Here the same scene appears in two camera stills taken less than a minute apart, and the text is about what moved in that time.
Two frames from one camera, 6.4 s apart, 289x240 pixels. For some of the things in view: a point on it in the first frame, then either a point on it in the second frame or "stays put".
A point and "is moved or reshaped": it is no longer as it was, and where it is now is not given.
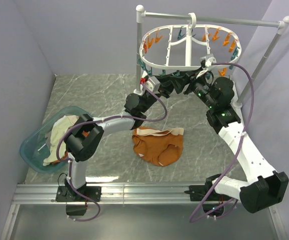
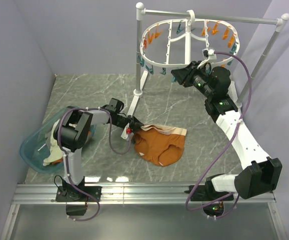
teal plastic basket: [35, 148] stays put
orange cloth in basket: [65, 157] stays put
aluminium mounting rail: [45, 194] stays put
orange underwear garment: [164, 147] stays put
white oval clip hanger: [182, 47] is moved or reshaped
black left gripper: [166, 87] to [134, 123]
